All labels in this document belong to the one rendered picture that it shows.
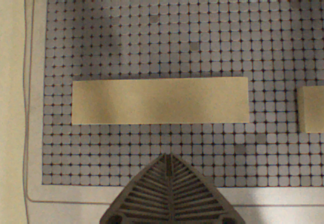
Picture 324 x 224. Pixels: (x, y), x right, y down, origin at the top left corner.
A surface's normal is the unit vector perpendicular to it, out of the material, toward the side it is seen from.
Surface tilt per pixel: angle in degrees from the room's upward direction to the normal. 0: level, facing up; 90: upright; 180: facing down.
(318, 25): 0
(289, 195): 0
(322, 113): 0
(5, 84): 41
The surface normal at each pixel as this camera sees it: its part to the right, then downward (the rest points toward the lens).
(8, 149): -0.04, -0.05
